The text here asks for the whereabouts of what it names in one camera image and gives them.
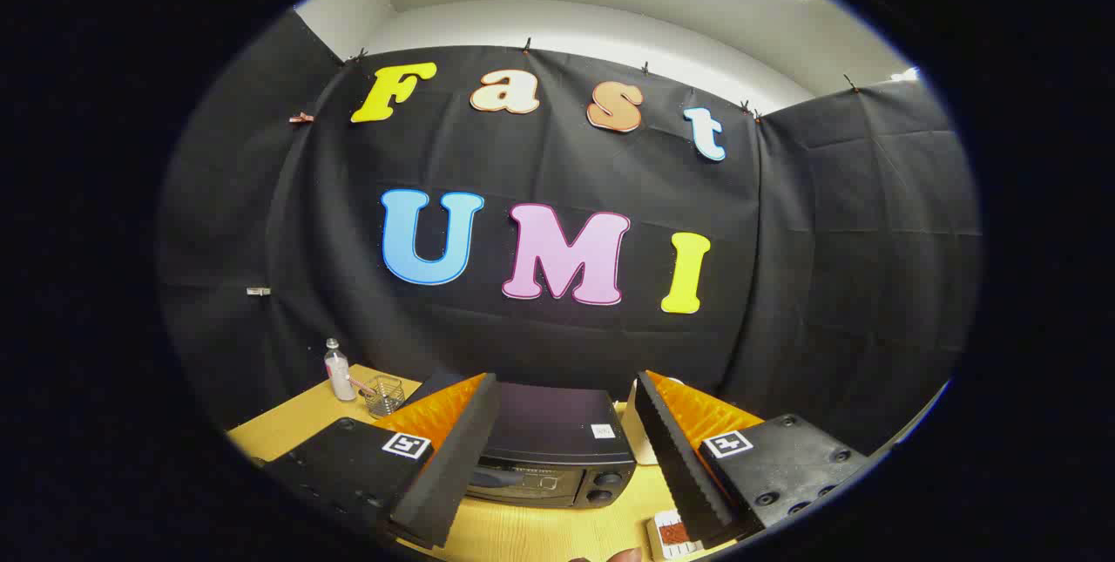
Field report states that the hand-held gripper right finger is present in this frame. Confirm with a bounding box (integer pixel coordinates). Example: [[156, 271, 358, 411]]
[[634, 370, 872, 550]]

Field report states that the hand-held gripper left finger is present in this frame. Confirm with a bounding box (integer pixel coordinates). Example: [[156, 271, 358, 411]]
[[261, 373, 503, 551]]

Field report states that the black toaster oven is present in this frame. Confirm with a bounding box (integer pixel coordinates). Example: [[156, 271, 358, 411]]
[[466, 381, 638, 510]]

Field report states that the white bread toaster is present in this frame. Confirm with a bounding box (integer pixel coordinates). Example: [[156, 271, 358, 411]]
[[619, 378, 660, 466]]

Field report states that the white rectangular dish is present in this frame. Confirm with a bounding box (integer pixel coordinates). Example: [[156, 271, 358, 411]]
[[647, 509, 705, 561]]

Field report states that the clear plastic bottle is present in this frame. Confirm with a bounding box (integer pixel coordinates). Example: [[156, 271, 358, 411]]
[[324, 338, 357, 403]]

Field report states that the wire mesh cup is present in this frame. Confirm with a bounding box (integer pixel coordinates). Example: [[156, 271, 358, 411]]
[[359, 376, 407, 420]]

